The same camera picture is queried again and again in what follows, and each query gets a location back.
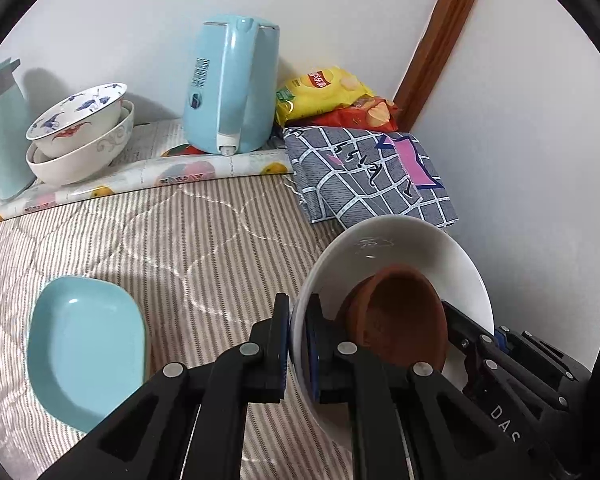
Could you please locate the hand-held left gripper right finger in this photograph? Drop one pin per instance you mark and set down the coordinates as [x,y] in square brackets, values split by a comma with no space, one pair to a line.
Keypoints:
[316,375]

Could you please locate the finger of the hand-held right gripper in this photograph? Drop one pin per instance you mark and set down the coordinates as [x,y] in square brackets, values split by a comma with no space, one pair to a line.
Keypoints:
[462,322]
[530,347]

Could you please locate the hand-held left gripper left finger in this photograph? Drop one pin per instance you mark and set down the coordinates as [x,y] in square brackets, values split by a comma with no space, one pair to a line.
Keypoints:
[281,375]

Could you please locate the small brown bowl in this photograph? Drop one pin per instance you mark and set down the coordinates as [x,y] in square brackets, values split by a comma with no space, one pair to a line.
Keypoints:
[405,320]

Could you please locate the plain white bowl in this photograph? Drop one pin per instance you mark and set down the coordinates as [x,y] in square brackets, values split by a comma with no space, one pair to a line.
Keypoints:
[405,245]

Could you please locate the light blue square plate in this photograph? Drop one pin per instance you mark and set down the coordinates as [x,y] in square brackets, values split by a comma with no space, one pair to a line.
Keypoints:
[84,350]

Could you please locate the grey checked cloth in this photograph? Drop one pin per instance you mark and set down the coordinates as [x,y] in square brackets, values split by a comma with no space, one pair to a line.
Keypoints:
[350,180]

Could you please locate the red chip bag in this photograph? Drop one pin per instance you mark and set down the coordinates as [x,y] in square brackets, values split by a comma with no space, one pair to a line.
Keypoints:
[365,117]

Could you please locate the fruit print rolled mat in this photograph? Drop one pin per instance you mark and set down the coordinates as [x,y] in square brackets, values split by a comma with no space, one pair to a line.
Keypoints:
[144,170]

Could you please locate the yellow chip bag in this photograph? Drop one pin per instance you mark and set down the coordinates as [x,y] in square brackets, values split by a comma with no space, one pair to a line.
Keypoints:
[325,92]

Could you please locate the light blue electric kettle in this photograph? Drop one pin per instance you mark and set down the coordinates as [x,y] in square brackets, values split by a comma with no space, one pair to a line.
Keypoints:
[214,105]

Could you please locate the large white floral bowl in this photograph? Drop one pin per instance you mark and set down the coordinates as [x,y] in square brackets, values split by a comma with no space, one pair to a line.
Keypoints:
[79,165]

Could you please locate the white nested bowl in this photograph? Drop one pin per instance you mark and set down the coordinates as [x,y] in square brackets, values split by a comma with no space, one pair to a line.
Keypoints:
[128,112]

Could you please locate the blue crane print bowl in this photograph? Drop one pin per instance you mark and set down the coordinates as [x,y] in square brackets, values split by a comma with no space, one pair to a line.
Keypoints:
[74,130]

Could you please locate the light blue thermos jug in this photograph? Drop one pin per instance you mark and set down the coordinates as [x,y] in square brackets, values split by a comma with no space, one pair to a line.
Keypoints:
[4,145]

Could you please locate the brown wooden door frame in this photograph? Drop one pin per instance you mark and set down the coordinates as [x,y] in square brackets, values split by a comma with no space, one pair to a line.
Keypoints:
[440,45]

